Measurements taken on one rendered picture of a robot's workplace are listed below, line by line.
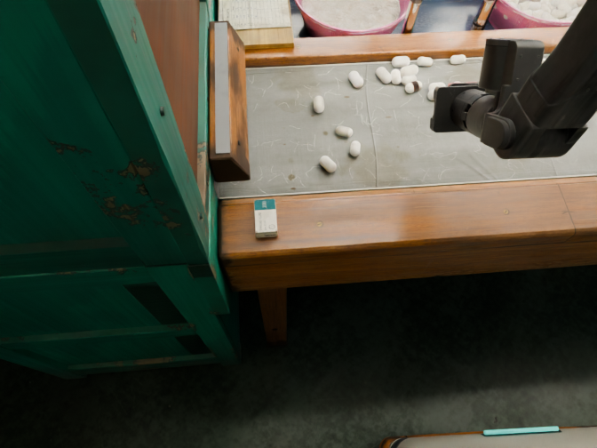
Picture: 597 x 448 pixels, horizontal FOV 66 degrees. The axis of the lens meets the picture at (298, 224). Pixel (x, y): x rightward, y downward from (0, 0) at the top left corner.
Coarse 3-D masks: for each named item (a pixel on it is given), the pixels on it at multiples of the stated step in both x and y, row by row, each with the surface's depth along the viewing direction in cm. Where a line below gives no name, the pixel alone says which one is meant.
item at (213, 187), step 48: (0, 288) 65; (48, 288) 67; (96, 288) 73; (144, 288) 75; (192, 288) 72; (0, 336) 93; (48, 336) 94; (96, 336) 94; (144, 336) 97; (192, 336) 107
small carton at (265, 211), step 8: (256, 200) 74; (264, 200) 74; (272, 200) 74; (256, 208) 73; (264, 208) 73; (272, 208) 73; (256, 216) 73; (264, 216) 73; (272, 216) 73; (256, 224) 72; (264, 224) 72; (272, 224) 72; (256, 232) 72; (264, 232) 72; (272, 232) 72
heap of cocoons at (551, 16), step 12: (516, 0) 103; (528, 0) 105; (540, 0) 106; (552, 0) 105; (564, 0) 104; (576, 0) 103; (528, 12) 101; (540, 12) 102; (552, 12) 102; (564, 12) 102; (576, 12) 102
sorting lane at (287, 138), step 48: (288, 96) 90; (336, 96) 90; (384, 96) 90; (288, 144) 85; (336, 144) 85; (384, 144) 85; (432, 144) 85; (480, 144) 86; (576, 144) 86; (240, 192) 80; (288, 192) 80; (336, 192) 80
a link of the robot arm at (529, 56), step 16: (496, 48) 54; (512, 48) 52; (528, 48) 52; (544, 48) 52; (496, 64) 54; (512, 64) 53; (528, 64) 52; (480, 80) 57; (496, 80) 55; (512, 80) 53; (496, 112) 54; (496, 128) 51; (512, 128) 50; (496, 144) 52; (512, 144) 51
